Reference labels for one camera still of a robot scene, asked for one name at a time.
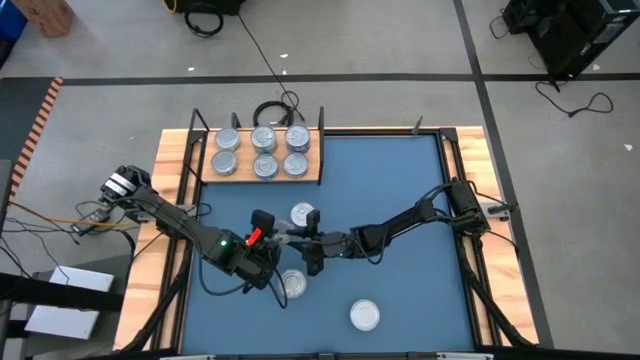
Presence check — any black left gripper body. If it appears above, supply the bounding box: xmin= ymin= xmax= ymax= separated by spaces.
xmin=219 ymin=209 xmax=282 ymax=291

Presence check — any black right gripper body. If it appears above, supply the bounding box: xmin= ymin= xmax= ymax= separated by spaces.
xmin=302 ymin=208 xmax=357 ymax=277

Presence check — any yellowfin tuna can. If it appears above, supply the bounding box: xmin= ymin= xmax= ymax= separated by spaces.
xmin=278 ymin=268 xmax=308 ymax=300
xmin=252 ymin=153 xmax=280 ymax=181

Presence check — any large green label tuna can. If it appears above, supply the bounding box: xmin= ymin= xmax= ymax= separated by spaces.
xmin=349 ymin=298 xmax=381 ymax=332

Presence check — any green white label tuna can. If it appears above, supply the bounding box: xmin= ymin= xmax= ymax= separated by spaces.
xmin=214 ymin=126 xmax=242 ymax=153
xmin=210 ymin=149 xmax=239 ymax=178

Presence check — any blue table mat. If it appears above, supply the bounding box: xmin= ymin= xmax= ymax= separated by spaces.
xmin=180 ymin=133 xmax=476 ymax=354

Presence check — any white flat box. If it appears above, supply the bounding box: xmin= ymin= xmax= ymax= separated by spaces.
xmin=23 ymin=264 xmax=116 ymax=341

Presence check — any black beam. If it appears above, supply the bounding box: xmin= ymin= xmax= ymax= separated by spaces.
xmin=0 ymin=272 xmax=125 ymax=314

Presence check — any black mat with orange stripes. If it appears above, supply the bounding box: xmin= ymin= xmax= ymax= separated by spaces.
xmin=0 ymin=76 xmax=65 ymax=201

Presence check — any black computer tower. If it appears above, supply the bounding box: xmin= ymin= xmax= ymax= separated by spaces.
xmin=502 ymin=0 xmax=640 ymax=81

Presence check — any blue plastic bin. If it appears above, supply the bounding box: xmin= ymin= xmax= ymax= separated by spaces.
xmin=0 ymin=0 xmax=29 ymax=44

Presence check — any blue right gripper cable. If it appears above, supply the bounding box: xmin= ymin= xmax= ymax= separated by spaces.
xmin=349 ymin=238 xmax=386 ymax=266

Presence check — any wooden shelf with black frame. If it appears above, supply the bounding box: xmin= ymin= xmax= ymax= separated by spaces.
xmin=185 ymin=105 xmax=326 ymax=187

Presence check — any black coiled cable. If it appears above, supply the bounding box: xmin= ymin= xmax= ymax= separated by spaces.
xmin=252 ymin=99 xmax=296 ymax=129
xmin=183 ymin=9 xmax=225 ymax=39

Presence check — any wooden table with black frame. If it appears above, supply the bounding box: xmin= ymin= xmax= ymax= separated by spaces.
xmin=112 ymin=124 xmax=541 ymax=360

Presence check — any long black floor cable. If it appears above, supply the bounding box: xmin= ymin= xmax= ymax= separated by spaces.
xmin=237 ymin=13 xmax=306 ymax=123

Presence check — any yellow cable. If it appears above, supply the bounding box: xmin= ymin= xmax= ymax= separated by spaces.
xmin=9 ymin=202 xmax=141 ymax=229

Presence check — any black looped floor cable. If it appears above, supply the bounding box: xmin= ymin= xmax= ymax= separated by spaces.
xmin=534 ymin=79 xmax=615 ymax=119

